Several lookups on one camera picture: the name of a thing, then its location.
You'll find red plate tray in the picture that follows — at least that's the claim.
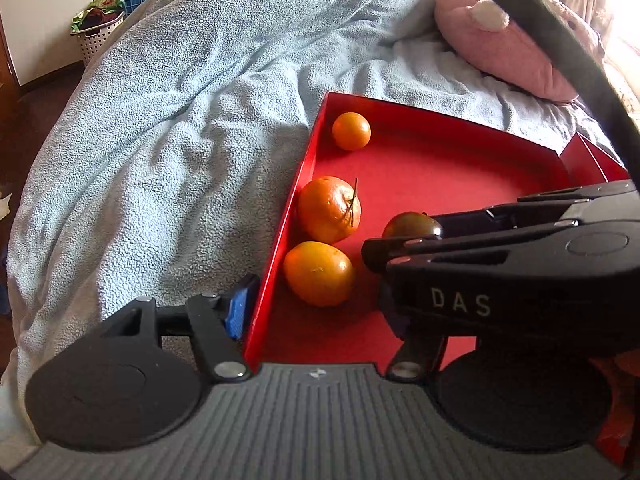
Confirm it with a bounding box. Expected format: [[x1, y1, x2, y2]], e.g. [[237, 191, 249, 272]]
[[560, 133, 629, 186]]

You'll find yellow orange tomato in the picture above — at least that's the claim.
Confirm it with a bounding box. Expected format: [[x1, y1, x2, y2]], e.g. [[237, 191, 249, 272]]
[[283, 240, 355, 308]]

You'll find mandarin with stem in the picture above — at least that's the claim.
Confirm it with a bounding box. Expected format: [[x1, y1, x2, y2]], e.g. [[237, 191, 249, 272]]
[[297, 176, 362, 244]]

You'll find red fruit tray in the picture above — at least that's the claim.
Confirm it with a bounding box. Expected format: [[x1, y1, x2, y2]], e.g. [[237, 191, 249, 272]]
[[245, 93, 639, 469]]

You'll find light blue blanket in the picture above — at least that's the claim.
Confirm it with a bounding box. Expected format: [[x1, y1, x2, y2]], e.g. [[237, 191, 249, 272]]
[[1, 0, 608, 468]]

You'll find small orange kumquat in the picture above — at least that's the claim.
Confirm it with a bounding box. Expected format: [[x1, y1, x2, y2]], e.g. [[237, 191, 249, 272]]
[[332, 112, 371, 152]]

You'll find white laundry basket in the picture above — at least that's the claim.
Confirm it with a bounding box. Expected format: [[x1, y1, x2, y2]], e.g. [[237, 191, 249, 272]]
[[70, 0, 125, 66]]

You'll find pink plush pig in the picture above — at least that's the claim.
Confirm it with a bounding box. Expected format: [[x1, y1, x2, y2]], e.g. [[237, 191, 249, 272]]
[[435, 0, 578, 103]]

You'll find black cable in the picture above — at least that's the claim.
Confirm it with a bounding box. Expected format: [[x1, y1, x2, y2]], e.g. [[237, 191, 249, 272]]
[[444, 0, 640, 187]]

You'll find dark green-red tomato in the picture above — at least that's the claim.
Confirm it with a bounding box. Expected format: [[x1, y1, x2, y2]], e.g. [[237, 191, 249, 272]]
[[382, 211, 442, 238]]

